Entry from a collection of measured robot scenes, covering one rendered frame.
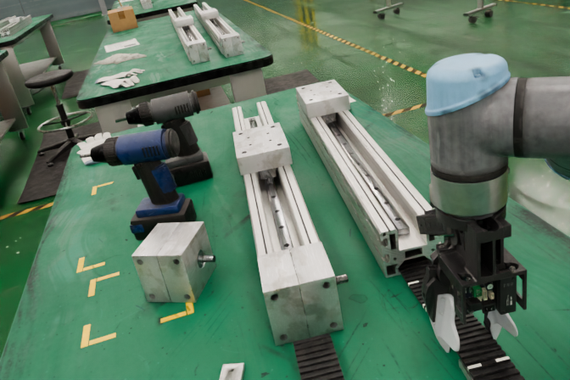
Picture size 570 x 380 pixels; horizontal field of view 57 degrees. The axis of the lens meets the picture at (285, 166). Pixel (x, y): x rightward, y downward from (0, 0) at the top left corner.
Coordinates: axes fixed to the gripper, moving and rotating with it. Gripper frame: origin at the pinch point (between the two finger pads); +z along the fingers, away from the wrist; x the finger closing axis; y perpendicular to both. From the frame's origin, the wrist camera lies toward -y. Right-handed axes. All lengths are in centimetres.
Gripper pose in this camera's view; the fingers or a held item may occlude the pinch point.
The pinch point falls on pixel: (466, 333)
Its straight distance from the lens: 72.8
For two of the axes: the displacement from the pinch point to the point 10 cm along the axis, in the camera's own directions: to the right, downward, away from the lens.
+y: 1.4, 3.9, -9.1
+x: 9.7, -2.2, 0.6
